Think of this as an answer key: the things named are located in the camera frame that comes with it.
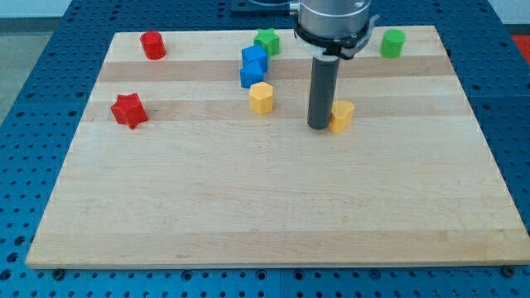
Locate green star block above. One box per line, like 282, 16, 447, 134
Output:
253, 28, 281, 57

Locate yellow hexagon block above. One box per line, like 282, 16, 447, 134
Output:
249, 82, 274, 115

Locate blue triangle block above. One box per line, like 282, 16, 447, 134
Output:
239, 60, 264, 89

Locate yellow heart block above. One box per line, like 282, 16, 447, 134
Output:
328, 100, 355, 134

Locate light wooden board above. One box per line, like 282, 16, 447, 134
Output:
26, 26, 529, 270

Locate red star block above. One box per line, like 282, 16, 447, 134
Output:
111, 93, 148, 129

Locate red cylinder block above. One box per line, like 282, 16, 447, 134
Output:
140, 31, 166, 60

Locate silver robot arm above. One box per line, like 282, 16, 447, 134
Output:
291, 0, 371, 39

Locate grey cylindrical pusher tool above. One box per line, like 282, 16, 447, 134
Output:
307, 58, 340, 130

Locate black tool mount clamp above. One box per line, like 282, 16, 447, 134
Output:
294, 15, 379, 61

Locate green cylinder block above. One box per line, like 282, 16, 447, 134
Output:
380, 29, 406, 59

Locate blue cube block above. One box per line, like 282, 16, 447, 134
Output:
241, 45, 268, 73

